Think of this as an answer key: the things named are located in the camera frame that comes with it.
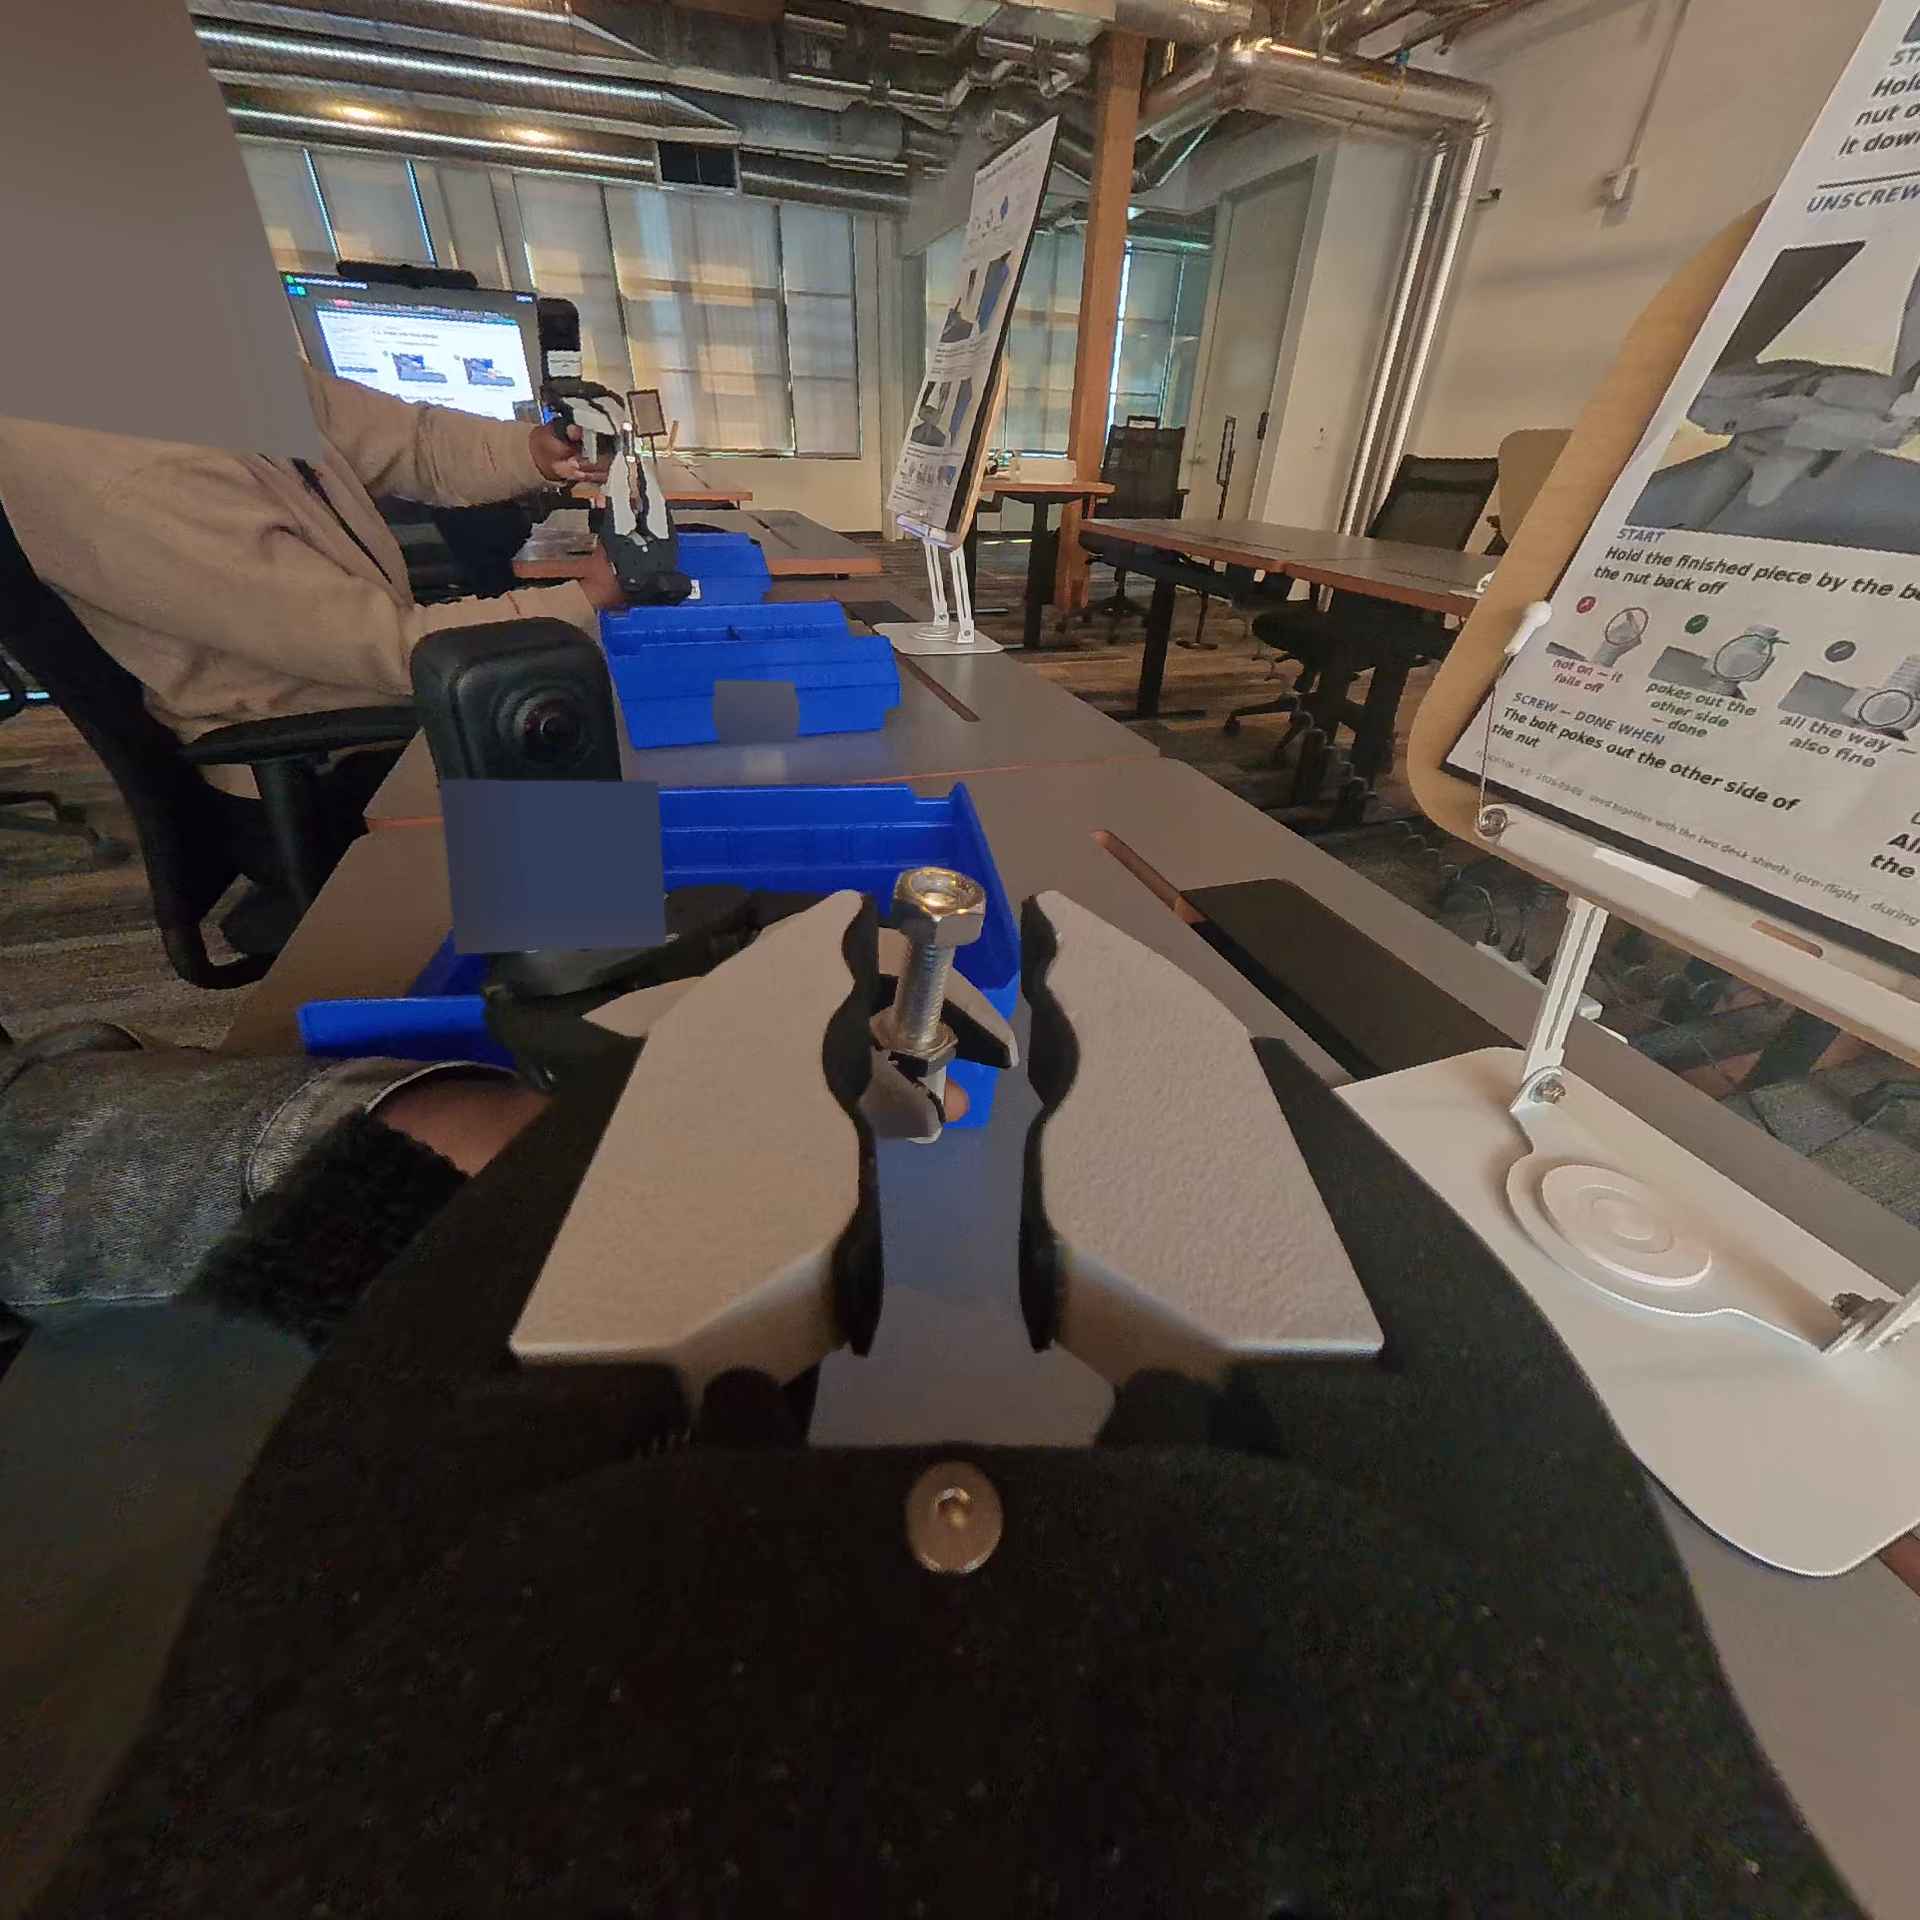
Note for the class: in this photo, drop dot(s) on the small framed sign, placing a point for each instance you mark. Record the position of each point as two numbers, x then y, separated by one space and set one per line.
647 413

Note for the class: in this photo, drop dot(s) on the person's left hand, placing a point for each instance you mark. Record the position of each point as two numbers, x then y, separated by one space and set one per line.
464 1126

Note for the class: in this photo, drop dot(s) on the printed instruction sheet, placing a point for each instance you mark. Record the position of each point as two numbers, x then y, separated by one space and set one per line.
1723 630
975 299

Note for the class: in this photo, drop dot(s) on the wooden office table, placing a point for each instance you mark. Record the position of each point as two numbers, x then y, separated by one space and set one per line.
1275 546
1049 489

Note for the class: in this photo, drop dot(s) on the computer monitor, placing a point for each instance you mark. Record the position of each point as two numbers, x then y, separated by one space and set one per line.
421 353

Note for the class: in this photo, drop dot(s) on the black desk mat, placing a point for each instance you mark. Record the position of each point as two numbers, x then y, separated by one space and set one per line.
1336 961

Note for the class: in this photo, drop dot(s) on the silver ventilation duct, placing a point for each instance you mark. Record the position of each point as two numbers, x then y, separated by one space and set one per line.
1349 89

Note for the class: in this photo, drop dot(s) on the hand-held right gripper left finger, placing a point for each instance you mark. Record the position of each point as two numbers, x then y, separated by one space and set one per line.
704 1184

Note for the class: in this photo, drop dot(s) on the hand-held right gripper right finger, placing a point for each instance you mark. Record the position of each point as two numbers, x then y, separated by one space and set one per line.
1185 1170

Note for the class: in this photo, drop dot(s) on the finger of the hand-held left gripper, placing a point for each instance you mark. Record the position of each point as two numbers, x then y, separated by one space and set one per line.
906 1103
993 1026

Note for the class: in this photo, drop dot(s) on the person's left forearm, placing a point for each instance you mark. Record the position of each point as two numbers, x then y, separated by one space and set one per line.
149 1170

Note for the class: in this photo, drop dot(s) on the blue plastic bin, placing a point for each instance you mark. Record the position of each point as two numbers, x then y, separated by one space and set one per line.
721 662
809 839
721 569

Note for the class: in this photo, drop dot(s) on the wooden column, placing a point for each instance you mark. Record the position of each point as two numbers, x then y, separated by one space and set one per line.
1101 299

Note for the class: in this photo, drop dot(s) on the silver hex bolt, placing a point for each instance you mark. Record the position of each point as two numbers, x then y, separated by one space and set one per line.
921 974

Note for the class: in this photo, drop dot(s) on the silver hex nut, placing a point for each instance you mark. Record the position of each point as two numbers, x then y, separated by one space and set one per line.
909 1038

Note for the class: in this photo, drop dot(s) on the white metal board stand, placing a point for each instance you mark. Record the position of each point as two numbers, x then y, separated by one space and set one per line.
945 630
1651 1350

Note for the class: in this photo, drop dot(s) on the black office chair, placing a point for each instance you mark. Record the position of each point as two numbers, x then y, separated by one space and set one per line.
1140 451
1425 511
299 751

